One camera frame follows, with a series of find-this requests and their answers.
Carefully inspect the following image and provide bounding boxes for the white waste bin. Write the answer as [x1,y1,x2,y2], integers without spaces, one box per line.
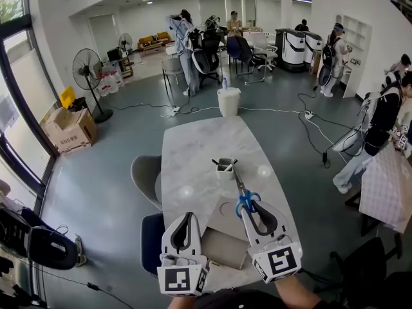
[216,87,242,118]

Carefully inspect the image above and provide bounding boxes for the white wall shelf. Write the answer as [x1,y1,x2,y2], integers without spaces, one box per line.
[340,14,373,99]

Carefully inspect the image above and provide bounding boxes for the small black standing fan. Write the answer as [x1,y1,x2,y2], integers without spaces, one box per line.
[118,32,134,57]

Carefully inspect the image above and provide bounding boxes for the yellow plastic bin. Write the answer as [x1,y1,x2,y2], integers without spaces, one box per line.
[59,86,77,109]

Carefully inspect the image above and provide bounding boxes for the person's left forearm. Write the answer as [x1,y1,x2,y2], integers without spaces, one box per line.
[166,294,202,309]

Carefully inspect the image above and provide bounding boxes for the yellow sofa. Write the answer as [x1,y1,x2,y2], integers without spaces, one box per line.
[137,31,172,52]

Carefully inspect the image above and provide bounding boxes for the grey sneaker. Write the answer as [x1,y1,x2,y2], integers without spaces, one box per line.
[73,233,88,268]

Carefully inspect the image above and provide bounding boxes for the black mesh office chair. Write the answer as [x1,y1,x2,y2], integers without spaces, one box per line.
[191,30,222,89]

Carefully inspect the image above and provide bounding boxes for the grey board with round recess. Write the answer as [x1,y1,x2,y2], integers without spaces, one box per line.
[205,195,256,243]

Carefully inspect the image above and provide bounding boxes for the large black standing fan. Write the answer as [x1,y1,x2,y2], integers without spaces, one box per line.
[71,48,115,124]

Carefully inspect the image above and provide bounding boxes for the small white box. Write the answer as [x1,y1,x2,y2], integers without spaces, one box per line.
[215,157,235,181]

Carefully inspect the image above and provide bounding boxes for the white and black robot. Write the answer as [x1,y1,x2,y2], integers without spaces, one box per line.
[274,28,307,73]
[303,31,324,65]

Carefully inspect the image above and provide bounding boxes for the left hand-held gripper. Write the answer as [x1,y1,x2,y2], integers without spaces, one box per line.
[156,211,211,297]

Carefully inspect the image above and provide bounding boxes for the packs of water bottles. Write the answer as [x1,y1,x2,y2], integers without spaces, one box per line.
[96,70,126,97]

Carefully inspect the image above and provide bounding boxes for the table with patterned cloth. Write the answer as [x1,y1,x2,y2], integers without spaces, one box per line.
[344,145,412,238]

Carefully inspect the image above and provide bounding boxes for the grey shell chair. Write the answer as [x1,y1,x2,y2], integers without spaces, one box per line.
[130,154,163,212]

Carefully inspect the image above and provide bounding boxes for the person's dark clothing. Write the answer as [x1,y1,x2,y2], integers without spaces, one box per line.
[192,287,328,309]

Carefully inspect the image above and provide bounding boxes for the blue-handled scissors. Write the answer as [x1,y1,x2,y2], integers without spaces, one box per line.
[232,164,262,220]

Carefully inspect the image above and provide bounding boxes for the open brown cardboard box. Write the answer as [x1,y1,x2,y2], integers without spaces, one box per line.
[41,107,98,155]

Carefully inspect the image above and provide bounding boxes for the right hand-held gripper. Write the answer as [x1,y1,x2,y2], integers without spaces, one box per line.
[240,200,304,284]

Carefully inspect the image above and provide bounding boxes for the white office chair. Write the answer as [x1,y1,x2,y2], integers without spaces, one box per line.
[254,38,279,71]

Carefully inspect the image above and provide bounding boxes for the dark blue office chair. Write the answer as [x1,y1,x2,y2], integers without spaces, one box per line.
[226,36,268,85]

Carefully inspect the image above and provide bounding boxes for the black floor cable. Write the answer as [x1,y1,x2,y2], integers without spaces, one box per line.
[40,267,136,309]

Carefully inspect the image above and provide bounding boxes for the person's right forearm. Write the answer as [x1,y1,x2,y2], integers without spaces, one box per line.
[274,272,324,309]

